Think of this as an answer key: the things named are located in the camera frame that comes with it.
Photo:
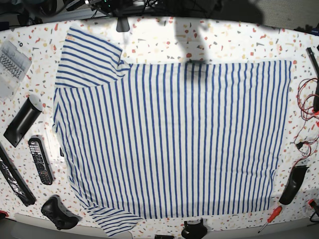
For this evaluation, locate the small red black connector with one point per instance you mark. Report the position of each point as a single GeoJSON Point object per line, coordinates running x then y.
{"type": "Point", "coordinates": [312, 203]}

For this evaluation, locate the black curved plastic shell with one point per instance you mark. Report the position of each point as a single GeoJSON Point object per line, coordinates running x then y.
{"type": "Point", "coordinates": [293, 185]}

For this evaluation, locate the clear plastic screw box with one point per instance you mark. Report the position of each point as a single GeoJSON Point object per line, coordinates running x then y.
{"type": "Point", "coordinates": [14, 66]}

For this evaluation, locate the blue white striped t-shirt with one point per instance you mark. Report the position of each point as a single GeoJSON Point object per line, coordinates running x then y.
{"type": "Point", "coordinates": [153, 141]}

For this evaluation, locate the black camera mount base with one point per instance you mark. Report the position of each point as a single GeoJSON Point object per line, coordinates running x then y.
{"type": "Point", "coordinates": [194, 231]}

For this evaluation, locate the black rod right edge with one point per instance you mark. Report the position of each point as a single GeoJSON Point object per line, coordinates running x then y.
{"type": "Point", "coordinates": [313, 60]}

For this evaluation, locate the black TV remote control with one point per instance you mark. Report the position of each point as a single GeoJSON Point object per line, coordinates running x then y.
{"type": "Point", "coordinates": [41, 161]}

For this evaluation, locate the long black bar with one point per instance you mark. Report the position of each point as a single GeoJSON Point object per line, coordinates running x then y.
{"type": "Point", "coordinates": [15, 180]}

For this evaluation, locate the black angled tube part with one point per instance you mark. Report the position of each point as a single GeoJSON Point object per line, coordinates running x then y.
{"type": "Point", "coordinates": [23, 120]}

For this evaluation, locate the black game controller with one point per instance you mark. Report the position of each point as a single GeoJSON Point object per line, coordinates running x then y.
{"type": "Point", "coordinates": [52, 211]}

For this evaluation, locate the grey table clamp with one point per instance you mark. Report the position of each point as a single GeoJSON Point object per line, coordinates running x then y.
{"type": "Point", "coordinates": [122, 24]}

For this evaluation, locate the red handled screwdriver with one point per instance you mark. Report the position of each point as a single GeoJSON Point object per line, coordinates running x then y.
{"type": "Point", "coordinates": [274, 214]}

